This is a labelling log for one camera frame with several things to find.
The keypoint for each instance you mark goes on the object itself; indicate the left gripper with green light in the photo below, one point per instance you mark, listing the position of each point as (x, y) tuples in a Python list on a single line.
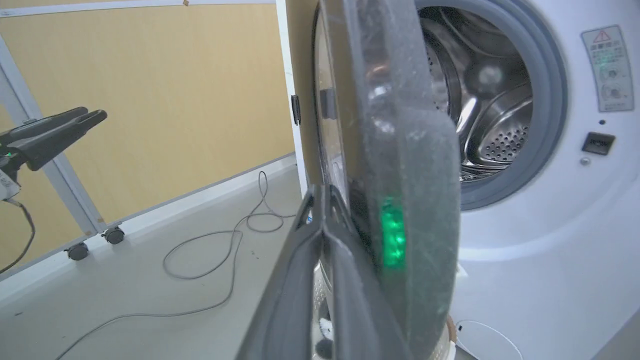
[(7, 175)]

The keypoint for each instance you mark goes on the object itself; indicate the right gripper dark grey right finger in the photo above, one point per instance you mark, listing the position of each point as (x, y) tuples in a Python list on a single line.
[(357, 310)]

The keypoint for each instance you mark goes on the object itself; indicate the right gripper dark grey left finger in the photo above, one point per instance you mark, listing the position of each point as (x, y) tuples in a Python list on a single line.
[(295, 280)]

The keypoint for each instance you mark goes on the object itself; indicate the dark grey washing machine door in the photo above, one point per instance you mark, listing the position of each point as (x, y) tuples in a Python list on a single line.
[(420, 200)]

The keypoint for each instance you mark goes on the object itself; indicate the white washing machine body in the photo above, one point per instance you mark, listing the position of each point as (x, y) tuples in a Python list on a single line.
[(550, 280)]

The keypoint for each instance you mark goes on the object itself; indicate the grey rubber door gasket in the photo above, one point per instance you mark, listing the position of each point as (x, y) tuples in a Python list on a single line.
[(550, 100)]

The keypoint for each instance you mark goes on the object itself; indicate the black door latch slot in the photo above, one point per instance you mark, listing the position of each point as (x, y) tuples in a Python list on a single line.
[(598, 143)]

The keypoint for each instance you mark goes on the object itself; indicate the black caster wheel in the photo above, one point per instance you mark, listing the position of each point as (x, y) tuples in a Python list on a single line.
[(78, 251), (114, 235)]

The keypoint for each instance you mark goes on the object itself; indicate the round white filter cover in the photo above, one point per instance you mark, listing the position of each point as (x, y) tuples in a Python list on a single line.
[(487, 345)]

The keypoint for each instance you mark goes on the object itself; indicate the black partition hinge clip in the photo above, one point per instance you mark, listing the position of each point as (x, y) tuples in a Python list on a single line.
[(296, 110)]

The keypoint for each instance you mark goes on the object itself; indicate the stainless steel drum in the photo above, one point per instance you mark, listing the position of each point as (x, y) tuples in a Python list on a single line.
[(500, 125)]

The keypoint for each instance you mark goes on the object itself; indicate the warning sticker with red triangle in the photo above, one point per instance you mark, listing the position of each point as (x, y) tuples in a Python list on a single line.
[(607, 70)]

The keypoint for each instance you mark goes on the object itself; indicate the yellow partition panel grey frame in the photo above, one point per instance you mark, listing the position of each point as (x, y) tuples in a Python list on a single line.
[(175, 100)]

